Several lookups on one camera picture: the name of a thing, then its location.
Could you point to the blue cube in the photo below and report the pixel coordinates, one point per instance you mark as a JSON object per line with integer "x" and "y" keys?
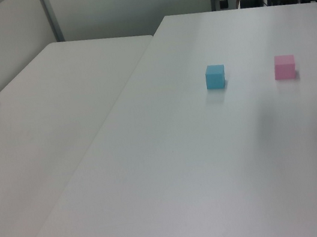
{"x": 214, "y": 79}

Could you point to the pink cube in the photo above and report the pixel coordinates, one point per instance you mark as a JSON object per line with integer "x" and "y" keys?
{"x": 284, "y": 68}

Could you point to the small black box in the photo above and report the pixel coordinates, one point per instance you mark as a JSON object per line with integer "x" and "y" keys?
{"x": 250, "y": 2}

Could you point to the grey metal partition post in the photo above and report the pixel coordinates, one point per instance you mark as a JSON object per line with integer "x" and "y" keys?
{"x": 51, "y": 16}

